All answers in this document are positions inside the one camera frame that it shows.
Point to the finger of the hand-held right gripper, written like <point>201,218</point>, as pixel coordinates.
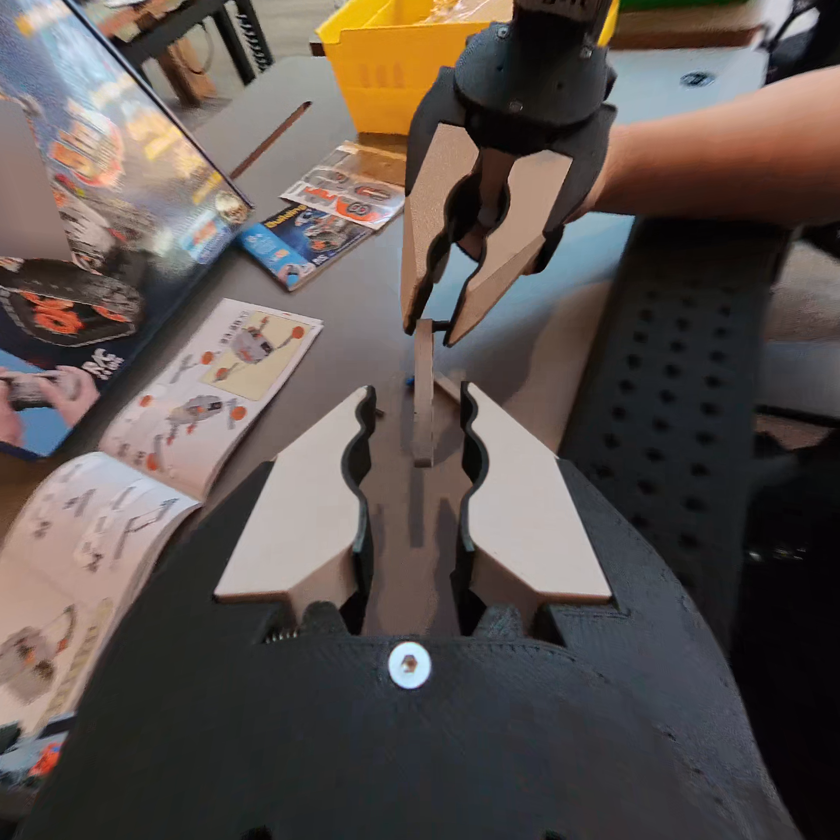
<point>531,210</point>
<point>433,197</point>

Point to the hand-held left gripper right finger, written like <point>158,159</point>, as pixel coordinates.
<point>538,525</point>

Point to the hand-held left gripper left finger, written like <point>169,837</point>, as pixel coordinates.
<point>295,525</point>

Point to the grey L-beam with blue pins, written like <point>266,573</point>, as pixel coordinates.
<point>447,387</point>

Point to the long grey holed beam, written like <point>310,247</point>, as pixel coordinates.
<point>423,394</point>

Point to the person's right forearm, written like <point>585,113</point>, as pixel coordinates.
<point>722,157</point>

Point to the grey desk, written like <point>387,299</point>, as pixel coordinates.
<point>341,315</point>

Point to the orange printed sticker sheet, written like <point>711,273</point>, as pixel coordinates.
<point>348,190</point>

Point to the yellow plastic bin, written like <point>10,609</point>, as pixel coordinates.
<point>387,72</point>

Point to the blue printed leaflet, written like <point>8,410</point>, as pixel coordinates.
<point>302,243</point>

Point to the black studded pad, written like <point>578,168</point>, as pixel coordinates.
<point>669,394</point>

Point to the open instruction booklet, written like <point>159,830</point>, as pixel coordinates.
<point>98,525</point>

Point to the person's black clothing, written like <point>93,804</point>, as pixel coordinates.
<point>787,656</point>

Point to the blue toy set box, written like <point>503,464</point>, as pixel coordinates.
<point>118,197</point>

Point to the black metal table frame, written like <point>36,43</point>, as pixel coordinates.
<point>229,33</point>

